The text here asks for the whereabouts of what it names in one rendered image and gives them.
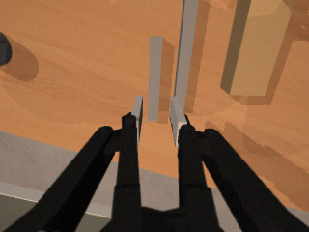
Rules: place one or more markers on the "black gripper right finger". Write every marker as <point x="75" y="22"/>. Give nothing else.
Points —
<point x="253" y="205"/>

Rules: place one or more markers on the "grey cylinder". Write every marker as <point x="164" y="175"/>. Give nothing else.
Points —
<point x="5" y="50"/>

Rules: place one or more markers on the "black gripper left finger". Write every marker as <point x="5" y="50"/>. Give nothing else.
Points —
<point x="64" y="204"/>

